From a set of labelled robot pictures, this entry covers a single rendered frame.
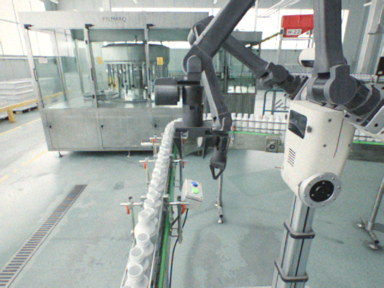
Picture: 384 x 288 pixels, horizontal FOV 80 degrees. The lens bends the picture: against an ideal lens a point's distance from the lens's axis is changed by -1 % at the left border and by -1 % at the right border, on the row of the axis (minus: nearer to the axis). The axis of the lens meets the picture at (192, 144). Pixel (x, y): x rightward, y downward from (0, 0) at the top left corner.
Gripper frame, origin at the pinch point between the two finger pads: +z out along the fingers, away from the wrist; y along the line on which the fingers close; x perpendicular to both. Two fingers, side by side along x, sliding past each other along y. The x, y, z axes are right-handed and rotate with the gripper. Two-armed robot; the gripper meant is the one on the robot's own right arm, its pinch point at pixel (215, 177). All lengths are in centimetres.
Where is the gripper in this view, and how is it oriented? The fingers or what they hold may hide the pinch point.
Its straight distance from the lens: 102.9
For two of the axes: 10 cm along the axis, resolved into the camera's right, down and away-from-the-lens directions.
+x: 9.5, 2.2, -2.0
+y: -2.6, 3.0, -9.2
